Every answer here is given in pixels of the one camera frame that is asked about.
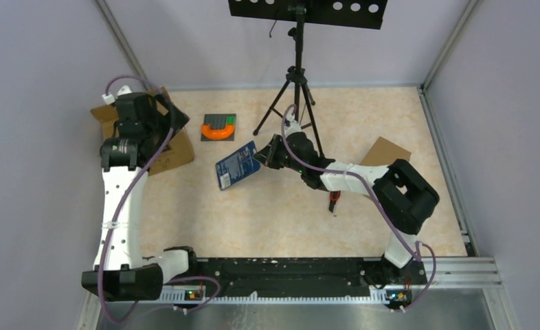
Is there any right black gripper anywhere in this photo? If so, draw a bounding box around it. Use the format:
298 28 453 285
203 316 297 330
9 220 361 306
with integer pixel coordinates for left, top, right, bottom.
252 134 305 174

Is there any blue blister pack item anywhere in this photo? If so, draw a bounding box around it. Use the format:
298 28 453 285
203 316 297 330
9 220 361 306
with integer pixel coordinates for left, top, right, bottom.
215 140 261 191

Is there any large cardboard box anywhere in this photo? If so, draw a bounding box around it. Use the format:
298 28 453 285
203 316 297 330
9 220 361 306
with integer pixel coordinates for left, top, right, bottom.
90 89 194 175

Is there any red black utility knife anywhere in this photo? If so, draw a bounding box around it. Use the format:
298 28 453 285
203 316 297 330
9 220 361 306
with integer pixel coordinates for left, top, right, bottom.
328 191 341 214

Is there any small cardboard box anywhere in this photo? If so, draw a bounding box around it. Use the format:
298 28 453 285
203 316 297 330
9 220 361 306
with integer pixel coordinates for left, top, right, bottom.
359 136 412 166

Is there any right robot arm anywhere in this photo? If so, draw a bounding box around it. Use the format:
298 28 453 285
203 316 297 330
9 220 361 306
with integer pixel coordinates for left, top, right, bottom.
254 132 440 283

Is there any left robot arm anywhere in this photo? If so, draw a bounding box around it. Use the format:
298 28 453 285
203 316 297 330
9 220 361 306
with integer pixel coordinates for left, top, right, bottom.
80 91 199 302

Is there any orange curved toy piece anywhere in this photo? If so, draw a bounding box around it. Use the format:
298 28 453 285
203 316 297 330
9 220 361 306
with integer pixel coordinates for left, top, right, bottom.
201 124 236 141

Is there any grey toy brick baseplate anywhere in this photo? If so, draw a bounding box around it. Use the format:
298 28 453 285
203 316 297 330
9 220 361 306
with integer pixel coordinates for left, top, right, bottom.
201 113 237 142

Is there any green toy brick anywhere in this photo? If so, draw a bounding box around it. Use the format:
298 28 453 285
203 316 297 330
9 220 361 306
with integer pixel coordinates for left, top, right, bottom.
225 116 236 125

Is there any black tripod stand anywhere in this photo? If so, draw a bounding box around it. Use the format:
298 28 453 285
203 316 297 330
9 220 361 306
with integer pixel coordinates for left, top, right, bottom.
253 1 324 156

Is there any black perforated plate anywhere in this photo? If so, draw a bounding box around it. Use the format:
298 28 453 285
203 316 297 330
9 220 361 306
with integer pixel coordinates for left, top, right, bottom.
228 0 387 30

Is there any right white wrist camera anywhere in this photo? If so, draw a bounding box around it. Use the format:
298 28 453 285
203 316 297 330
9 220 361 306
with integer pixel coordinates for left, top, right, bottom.
281 119 303 138

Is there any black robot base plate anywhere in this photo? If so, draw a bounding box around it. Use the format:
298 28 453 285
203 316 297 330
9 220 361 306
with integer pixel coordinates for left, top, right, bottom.
163 257 427 300

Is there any grey cable duct rail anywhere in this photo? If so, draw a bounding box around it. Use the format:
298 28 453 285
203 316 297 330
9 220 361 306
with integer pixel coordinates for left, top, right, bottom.
104 289 390 305

